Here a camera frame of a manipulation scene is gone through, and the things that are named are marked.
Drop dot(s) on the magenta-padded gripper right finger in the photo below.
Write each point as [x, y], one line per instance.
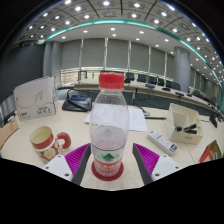
[146, 157]

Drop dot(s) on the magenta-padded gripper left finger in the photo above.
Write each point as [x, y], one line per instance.
[77, 156]

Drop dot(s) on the clear red-capped water bottle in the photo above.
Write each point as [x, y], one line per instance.
[108, 133]

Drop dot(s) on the white remote control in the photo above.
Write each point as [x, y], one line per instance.
[163, 142]

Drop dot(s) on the red flowered ceramic mug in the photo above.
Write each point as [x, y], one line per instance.
[45, 143]

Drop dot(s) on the white paper sheet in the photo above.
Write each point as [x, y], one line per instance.
[137, 120]

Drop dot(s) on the small open white box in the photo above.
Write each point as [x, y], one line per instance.
[181, 120]

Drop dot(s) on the black bag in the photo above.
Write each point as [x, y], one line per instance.
[76, 103]

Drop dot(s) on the open red carton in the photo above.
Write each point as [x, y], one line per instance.
[211, 153]

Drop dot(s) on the white cardboard box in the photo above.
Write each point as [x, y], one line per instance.
[35, 98]

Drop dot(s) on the brown paper envelope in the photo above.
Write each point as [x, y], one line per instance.
[8, 131]

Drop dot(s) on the group of black office chairs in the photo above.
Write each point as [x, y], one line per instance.
[151, 80]

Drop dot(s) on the black power adapter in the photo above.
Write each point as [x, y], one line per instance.
[9, 117]

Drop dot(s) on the group of ceiling lights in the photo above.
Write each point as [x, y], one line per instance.
[106, 3]

